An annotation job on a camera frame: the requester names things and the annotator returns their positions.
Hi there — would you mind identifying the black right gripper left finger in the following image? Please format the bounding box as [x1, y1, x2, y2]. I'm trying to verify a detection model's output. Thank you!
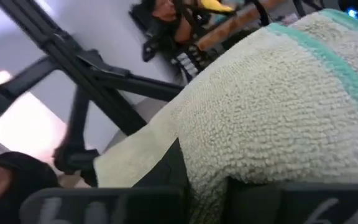
[19, 138, 192, 224]

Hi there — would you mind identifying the yellow background towel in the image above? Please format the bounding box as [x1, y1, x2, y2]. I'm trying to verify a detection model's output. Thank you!
[199, 0, 236, 14]

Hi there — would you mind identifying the wooden background bench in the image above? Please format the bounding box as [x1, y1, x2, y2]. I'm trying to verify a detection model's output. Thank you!
[196, 0, 288, 52]

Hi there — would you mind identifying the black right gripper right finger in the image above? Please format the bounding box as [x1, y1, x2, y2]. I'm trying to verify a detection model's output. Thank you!
[225, 177, 358, 224]

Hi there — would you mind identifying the pale green microfiber towel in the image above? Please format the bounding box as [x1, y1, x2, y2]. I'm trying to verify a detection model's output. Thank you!
[93, 8, 358, 224]

